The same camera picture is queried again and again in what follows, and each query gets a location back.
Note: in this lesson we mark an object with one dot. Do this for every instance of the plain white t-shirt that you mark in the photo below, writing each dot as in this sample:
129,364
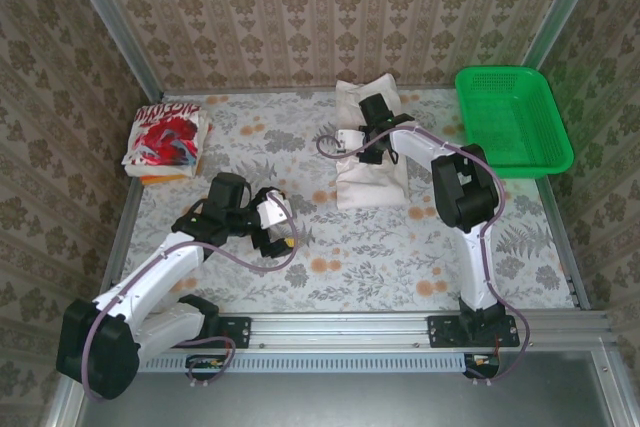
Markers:
370,187

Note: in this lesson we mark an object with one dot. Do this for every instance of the green plastic basket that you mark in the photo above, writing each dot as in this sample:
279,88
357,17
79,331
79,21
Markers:
515,122

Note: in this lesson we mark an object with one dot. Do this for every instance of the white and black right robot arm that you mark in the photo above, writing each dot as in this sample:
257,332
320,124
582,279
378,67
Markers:
475,257

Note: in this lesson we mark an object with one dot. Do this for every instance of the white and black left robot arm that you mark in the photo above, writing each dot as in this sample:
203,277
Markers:
150,277

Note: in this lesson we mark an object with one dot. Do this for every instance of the floral tablecloth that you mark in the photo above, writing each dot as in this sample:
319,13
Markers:
350,272

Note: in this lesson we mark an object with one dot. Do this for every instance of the folded orange t-shirt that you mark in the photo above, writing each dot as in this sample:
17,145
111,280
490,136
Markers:
157,180

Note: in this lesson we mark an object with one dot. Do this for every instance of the folded red print t-shirt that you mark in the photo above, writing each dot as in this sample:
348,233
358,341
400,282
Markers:
165,139

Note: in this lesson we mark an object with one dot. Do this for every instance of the grey metal front panel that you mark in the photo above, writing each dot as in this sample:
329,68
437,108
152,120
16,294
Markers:
325,402

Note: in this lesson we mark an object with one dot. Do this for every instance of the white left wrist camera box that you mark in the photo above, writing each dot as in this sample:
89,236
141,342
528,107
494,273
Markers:
272,211

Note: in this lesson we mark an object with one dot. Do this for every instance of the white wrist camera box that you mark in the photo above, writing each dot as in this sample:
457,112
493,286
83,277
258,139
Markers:
272,211
350,139

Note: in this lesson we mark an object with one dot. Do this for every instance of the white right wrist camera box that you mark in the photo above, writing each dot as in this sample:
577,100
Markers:
350,139

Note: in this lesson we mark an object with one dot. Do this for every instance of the aluminium front rail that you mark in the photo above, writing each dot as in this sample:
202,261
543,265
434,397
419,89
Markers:
340,329

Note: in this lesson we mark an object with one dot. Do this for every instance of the aluminium corner post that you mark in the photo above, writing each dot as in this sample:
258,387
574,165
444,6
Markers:
555,17
115,27

